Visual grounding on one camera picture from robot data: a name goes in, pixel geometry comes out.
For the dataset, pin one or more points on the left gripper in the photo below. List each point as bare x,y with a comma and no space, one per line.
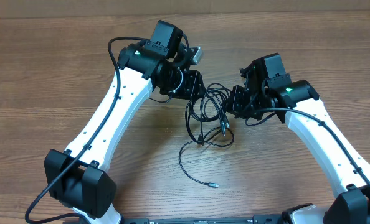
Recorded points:
194,79

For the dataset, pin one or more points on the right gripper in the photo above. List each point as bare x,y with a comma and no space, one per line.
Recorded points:
233,105

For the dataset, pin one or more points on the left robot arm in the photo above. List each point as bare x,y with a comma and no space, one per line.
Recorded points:
77,177

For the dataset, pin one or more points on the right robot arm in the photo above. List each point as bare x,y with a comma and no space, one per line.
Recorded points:
302,110

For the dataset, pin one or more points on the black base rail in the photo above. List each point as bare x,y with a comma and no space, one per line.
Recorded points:
255,219

